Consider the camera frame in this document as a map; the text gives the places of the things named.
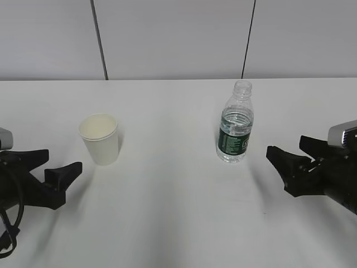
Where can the clear water bottle green label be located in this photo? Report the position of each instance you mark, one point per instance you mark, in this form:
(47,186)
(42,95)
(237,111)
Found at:
(236,124)

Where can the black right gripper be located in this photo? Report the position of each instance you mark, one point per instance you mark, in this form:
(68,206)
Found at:
(334,178)

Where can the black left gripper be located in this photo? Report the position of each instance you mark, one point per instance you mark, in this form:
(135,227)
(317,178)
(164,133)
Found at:
(18,185)

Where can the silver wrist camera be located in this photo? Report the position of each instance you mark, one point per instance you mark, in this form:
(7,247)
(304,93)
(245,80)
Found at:
(6,139)
(343,135)

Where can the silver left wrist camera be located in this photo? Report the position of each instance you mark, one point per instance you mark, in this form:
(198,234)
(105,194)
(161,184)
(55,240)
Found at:
(6,139)

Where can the white paper cup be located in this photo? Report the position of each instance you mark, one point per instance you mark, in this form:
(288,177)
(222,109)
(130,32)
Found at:
(100,135)

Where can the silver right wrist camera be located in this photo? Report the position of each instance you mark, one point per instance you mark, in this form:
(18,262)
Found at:
(343,135)

